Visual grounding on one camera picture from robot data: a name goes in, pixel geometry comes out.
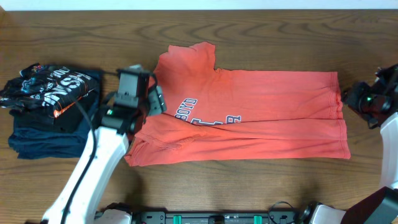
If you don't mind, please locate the red soccer t-shirt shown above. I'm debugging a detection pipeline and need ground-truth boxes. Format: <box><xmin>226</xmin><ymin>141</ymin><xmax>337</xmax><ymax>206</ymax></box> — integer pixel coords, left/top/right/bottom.
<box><xmin>125</xmin><ymin>42</ymin><xmax>351</xmax><ymax>166</ymax></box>

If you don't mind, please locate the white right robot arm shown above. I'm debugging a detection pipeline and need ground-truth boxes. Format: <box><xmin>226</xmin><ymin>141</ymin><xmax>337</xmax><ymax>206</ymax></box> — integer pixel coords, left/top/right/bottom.
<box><xmin>295</xmin><ymin>65</ymin><xmax>397</xmax><ymax>224</ymax></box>

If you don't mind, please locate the navy folded t-shirt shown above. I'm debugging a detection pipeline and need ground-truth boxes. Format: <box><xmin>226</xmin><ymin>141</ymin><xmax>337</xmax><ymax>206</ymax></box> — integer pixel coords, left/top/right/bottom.
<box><xmin>8</xmin><ymin>84</ymin><xmax>101</xmax><ymax>159</ymax></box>

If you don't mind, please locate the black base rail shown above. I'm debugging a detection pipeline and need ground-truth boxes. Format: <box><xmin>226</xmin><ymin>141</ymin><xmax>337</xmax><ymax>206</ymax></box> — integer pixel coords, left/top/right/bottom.
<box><xmin>94</xmin><ymin>203</ymin><xmax>312</xmax><ymax>224</ymax></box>

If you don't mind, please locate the black printed folded t-shirt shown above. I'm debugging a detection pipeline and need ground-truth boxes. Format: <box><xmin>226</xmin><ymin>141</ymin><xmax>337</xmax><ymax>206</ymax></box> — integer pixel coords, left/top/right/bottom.
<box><xmin>1</xmin><ymin>63</ymin><xmax>102</xmax><ymax>133</ymax></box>

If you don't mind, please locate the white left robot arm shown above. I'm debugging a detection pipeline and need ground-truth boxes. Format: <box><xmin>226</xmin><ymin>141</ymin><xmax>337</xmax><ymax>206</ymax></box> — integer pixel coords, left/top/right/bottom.
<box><xmin>41</xmin><ymin>65</ymin><xmax>167</xmax><ymax>224</ymax></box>

